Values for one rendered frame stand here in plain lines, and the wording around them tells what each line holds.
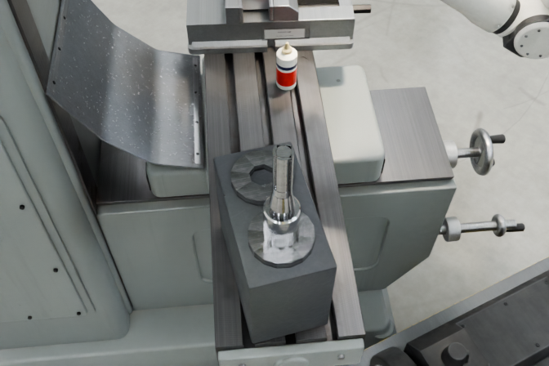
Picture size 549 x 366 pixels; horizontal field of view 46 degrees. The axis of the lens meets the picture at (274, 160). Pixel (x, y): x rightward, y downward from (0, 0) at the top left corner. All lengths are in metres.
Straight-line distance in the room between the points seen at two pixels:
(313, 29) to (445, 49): 1.50
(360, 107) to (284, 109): 0.23
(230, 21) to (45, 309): 0.82
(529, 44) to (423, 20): 1.81
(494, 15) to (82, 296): 1.09
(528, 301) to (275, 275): 0.76
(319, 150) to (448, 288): 1.03
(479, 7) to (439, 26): 1.79
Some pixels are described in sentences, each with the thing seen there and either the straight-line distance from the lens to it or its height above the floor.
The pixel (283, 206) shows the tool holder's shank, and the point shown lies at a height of 1.19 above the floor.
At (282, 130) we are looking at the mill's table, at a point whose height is 0.90.
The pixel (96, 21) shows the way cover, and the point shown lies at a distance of 1.37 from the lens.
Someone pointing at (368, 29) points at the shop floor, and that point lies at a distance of 2.83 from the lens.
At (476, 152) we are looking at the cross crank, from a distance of 1.63.
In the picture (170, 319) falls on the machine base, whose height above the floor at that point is 0.20.
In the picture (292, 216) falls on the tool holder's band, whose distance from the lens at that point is 0.79.
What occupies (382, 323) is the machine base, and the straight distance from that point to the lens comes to 1.80.
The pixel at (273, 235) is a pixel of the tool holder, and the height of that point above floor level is 1.13.
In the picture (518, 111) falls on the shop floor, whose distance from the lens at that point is 2.64.
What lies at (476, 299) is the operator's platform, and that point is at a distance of 1.66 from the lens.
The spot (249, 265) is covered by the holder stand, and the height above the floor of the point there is 1.09.
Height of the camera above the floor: 1.83
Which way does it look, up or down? 53 degrees down
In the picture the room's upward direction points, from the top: straight up
